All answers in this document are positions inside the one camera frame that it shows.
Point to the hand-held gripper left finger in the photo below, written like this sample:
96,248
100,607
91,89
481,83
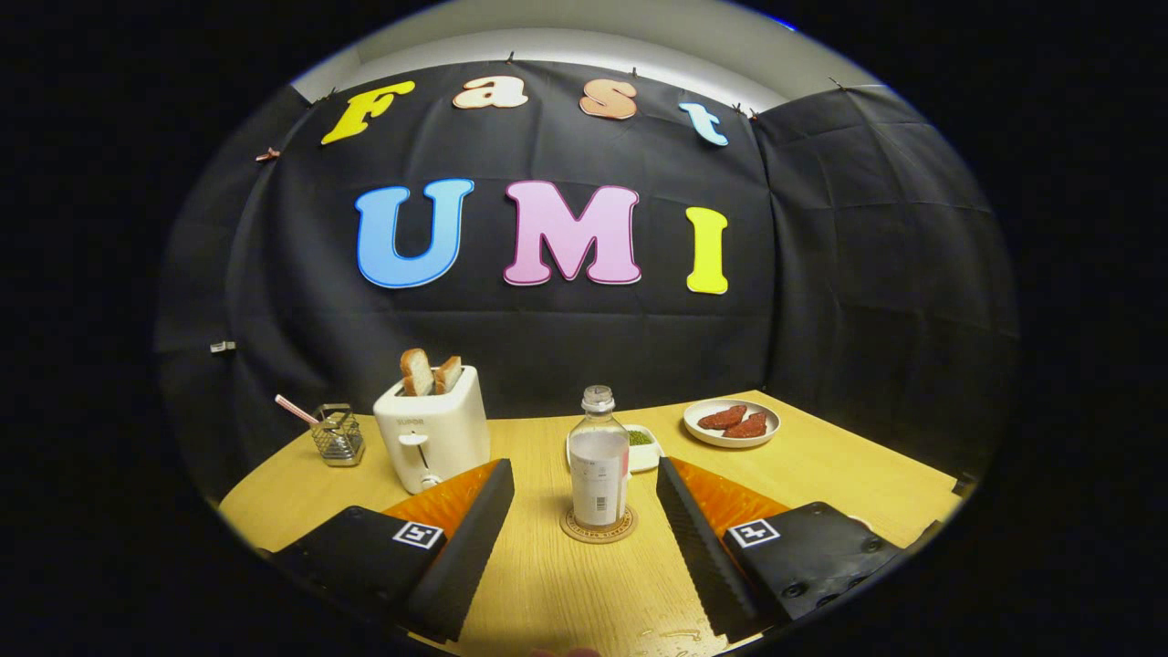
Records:
465,557

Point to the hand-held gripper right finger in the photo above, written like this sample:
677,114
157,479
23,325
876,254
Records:
703,557

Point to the round cork coaster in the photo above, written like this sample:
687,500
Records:
575,531

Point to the clear juice bottle white label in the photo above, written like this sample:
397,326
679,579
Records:
598,474

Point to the wooden table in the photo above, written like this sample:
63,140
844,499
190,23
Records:
566,593

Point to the small white square dish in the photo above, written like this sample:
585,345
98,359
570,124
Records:
646,456

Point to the white toaster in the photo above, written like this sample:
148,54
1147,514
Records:
438,438

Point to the round white plate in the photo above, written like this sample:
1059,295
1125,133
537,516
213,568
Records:
698,432

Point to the red sausage piece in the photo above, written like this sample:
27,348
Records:
723,417
748,427

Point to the toast slice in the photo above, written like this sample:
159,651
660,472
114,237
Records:
416,372
447,375

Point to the black backdrop cloth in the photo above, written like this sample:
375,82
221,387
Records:
566,328

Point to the orange cloth clip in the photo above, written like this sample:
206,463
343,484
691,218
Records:
267,154

